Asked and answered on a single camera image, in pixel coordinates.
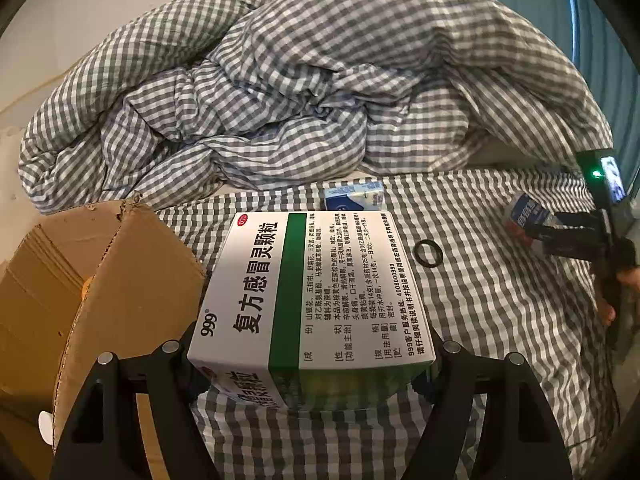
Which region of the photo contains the small blue white carton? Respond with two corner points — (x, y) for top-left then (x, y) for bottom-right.
(322, 177), (385, 211)

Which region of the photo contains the green white medicine box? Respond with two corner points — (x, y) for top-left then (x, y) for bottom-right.
(186, 211), (436, 411)

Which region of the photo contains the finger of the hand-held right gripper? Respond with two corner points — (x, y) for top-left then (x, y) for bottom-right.
(550, 211), (608, 230)
(525, 224), (601, 257)

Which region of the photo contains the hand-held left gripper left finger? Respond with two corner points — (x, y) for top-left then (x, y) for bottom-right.
(50, 320), (211, 480)

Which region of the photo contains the person's right hand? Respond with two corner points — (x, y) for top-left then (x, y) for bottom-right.
(595, 265), (640, 328)

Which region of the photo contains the black hair tie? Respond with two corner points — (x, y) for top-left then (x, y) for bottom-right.
(415, 240), (443, 268)

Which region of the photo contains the brown cardboard box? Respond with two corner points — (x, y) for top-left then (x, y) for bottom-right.
(0, 199), (208, 453)

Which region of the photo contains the plastic bottle blue red label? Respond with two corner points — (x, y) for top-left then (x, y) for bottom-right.
(502, 192), (556, 251)

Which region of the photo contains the grey checkered blanket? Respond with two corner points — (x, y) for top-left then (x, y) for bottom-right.
(17, 0), (613, 216)

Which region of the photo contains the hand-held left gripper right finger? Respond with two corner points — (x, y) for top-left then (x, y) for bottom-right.
(412, 330), (573, 480)

